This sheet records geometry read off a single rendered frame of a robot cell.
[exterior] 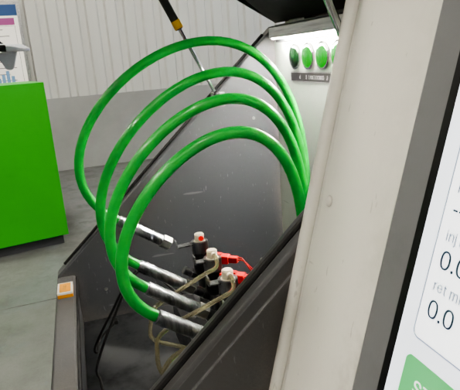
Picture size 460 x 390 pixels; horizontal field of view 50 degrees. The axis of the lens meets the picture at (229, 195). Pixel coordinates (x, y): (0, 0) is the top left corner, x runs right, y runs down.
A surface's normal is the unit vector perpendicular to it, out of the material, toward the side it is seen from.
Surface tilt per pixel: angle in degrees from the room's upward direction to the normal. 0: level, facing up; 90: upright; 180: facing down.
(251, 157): 90
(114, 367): 0
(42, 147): 90
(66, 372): 0
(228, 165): 90
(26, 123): 90
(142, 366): 0
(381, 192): 76
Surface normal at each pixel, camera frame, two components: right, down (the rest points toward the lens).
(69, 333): -0.07, -0.96
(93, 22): 0.35, 0.23
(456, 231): -0.94, -0.09
